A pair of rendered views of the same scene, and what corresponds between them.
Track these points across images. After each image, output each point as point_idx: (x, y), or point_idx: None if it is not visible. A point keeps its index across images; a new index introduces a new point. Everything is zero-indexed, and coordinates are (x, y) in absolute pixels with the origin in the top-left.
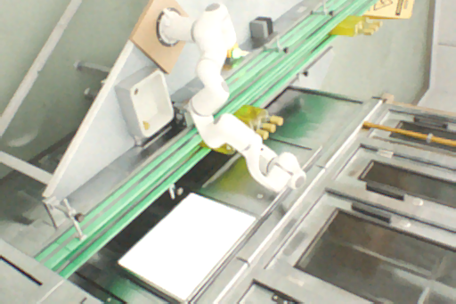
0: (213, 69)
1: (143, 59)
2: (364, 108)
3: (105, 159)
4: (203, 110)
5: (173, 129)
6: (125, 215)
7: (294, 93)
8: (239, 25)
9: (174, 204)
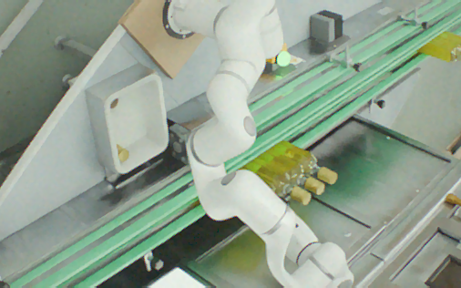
0: (235, 94)
1: (137, 53)
2: (452, 172)
3: (58, 195)
4: (209, 158)
5: (165, 165)
6: (74, 285)
7: (360, 128)
8: (293, 17)
9: (149, 277)
